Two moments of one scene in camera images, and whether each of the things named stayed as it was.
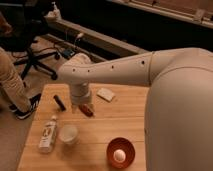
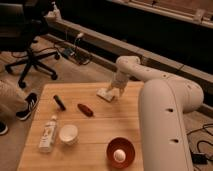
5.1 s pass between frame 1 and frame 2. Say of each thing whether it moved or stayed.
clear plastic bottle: stayed
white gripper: moved
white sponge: stayed
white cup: stayed
